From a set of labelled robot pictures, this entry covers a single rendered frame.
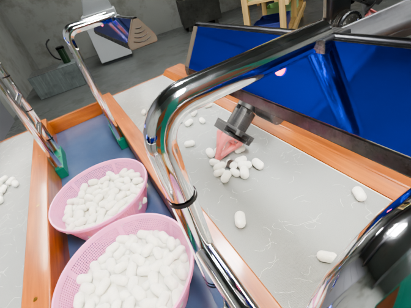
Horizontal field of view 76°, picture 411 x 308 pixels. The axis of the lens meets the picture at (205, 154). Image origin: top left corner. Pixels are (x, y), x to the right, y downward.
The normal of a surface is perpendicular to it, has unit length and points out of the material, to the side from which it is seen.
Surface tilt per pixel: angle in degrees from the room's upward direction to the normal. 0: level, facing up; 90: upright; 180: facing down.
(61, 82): 90
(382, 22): 48
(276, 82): 58
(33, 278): 0
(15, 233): 0
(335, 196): 0
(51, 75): 90
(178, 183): 90
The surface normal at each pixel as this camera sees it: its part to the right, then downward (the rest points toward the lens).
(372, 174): -0.77, -0.23
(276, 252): -0.23, -0.79
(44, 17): 0.35, 0.48
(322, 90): -0.84, -0.04
